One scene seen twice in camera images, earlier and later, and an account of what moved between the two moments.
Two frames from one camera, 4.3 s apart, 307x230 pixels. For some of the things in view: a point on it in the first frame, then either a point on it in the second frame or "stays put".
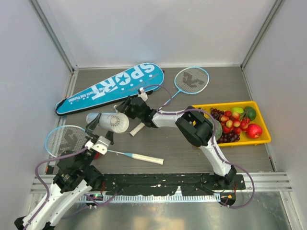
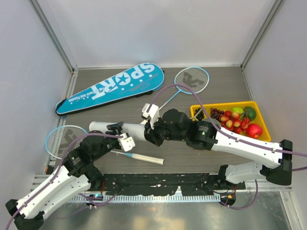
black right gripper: x=122 y=108 to x=151 y=135
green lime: x=250 y=112 stays put
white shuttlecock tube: x=113 y=122 to x=136 y=130
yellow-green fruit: x=237 y=109 stays put
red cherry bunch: x=232 y=121 stays put
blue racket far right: x=189 y=80 stays put
